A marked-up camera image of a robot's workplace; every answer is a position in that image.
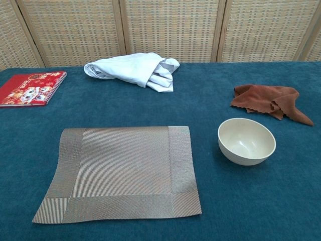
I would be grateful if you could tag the brown woven placemat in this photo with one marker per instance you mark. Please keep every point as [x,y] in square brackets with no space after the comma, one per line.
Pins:
[120,163]

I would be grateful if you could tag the small white bowl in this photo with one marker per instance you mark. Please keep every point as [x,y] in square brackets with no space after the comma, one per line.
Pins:
[247,148]

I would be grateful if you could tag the crumpled white cloth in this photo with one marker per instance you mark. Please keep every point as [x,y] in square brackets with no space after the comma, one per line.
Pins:
[130,70]

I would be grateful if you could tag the woven bamboo folding screen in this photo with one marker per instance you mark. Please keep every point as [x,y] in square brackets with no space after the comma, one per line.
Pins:
[170,30]

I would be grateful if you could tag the rust brown microfiber cloth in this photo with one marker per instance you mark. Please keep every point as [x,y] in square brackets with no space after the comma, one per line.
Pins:
[263,98]

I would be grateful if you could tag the teal carpet table cover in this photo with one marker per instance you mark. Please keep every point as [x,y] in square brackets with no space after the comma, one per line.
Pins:
[238,200]

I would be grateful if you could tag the red spiral calendar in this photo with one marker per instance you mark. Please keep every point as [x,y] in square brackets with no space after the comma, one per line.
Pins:
[22,90]

